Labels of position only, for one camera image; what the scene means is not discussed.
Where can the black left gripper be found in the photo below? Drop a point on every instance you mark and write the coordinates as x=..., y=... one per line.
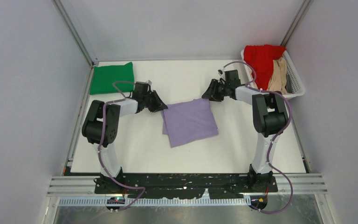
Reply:
x=158, y=105

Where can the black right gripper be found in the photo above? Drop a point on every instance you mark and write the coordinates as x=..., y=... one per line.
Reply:
x=211, y=93

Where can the lavender purple t-shirt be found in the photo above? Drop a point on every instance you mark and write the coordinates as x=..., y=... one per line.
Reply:
x=190, y=121

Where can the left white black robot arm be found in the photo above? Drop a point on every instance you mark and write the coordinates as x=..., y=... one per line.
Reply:
x=100, y=127

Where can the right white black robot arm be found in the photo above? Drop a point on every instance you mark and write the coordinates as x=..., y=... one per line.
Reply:
x=269, y=114

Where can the green folded t-shirt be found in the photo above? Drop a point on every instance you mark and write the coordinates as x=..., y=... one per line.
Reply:
x=105, y=76

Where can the red t-shirt in basket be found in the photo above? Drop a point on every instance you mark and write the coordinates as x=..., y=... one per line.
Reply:
x=260, y=58

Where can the beige t-shirt in basket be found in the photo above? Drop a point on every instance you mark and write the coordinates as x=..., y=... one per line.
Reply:
x=278, y=80

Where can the white plastic laundry basket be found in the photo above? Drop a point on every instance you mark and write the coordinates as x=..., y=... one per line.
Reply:
x=296, y=87

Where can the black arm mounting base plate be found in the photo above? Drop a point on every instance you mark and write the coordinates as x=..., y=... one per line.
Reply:
x=181, y=186

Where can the aluminium front frame rail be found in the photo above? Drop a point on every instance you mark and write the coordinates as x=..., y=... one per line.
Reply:
x=80, y=190

